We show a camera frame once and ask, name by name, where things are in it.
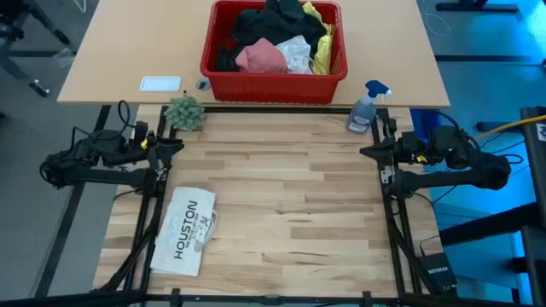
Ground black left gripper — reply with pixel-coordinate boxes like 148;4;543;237
144;135;185;165

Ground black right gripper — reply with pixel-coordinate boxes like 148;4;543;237
360;136;421;166

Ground dark denim jeans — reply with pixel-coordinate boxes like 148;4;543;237
215;40;245;72

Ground yellow shirt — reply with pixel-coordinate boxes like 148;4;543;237
301;1;334;77

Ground red plastic laundry basket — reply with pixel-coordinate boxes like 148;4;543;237
199;0;349;106

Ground white garment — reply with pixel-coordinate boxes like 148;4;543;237
275;34;316;76

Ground black knit sweater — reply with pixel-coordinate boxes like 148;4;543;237
231;0;328;49

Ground green succulent plant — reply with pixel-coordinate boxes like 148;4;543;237
164;94;206;132

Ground blue-capped spray bottle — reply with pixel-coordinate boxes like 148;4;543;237
345;79;393;136

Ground blue plastic bin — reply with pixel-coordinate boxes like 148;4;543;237
409;108;444;144

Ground white rectangular tray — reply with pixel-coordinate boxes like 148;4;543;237
139;75;183;93

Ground white Houston tote bag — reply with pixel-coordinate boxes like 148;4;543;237
149;186;218;277

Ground pink garment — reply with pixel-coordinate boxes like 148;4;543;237
235;37;289;74

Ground long black floor bar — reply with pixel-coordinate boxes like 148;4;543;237
32;104;113;299

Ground black table foot bar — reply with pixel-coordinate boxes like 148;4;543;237
8;49;78;59
434;54;545;63

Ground black stand base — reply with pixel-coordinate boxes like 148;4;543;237
435;0;520;13

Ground black tripod stand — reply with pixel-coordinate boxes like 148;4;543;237
0;0;72;99

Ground yellow cable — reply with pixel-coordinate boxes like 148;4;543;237
475;113;546;142

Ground black Netgear network switch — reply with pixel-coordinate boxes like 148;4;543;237
420;252;459;296

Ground white floor cable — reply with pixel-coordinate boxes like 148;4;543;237
420;0;452;38

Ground black aluminium table frame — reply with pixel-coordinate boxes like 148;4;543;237
0;104;546;307

